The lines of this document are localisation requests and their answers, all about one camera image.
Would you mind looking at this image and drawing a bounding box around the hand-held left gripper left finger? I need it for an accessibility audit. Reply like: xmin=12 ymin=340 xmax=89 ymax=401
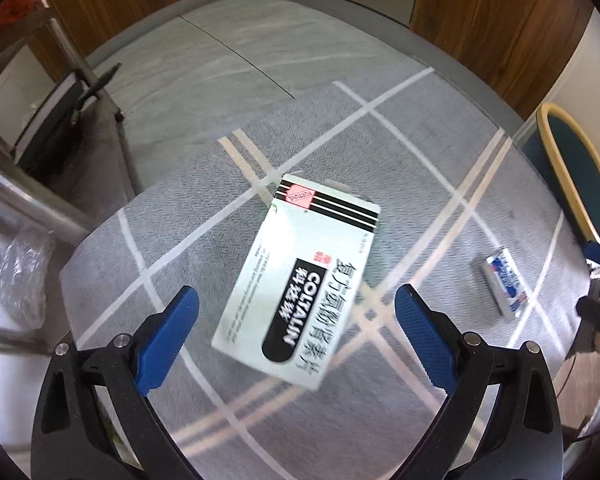
xmin=30 ymin=285 xmax=201 ymax=480

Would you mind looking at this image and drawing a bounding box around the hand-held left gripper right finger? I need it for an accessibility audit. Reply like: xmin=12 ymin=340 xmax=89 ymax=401
xmin=394 ymin=284 xmax=566 ymax=480

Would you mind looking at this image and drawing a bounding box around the blue bin with yellow rim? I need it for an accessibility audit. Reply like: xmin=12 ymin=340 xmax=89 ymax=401
xmin=522 ymin=102 xmax=600 ymax=252

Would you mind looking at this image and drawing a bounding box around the white medicine box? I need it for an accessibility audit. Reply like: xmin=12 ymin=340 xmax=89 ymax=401
xmin=211 ymin=173 xmax=382 ymax=391

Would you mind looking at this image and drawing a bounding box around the small blue white packet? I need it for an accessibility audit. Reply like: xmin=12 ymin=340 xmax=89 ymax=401
xmin=480 ymin=249 xmax=529 ymax=320

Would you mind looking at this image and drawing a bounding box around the clear plastic bag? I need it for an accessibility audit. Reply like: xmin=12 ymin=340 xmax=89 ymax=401
xmin=0 ymin=230 xmax=57 ymax=332

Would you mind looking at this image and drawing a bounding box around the grey rug with white stripes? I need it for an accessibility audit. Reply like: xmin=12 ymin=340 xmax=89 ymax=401
xmin=59 ymin=52 xmax=597 ymax=480

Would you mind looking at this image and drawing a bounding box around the metal rack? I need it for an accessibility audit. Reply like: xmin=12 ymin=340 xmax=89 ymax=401
xmin=0 ymin=7 xmax=142 ymax=358

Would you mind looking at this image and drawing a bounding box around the red plastic bag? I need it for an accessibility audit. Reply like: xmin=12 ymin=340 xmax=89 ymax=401
xmin=0 ymin=0 xmax=47 ymax=28

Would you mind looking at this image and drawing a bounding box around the black cable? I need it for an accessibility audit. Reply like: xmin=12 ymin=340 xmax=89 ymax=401
xmin=554 ymin=347 xmax=600 ymax=443

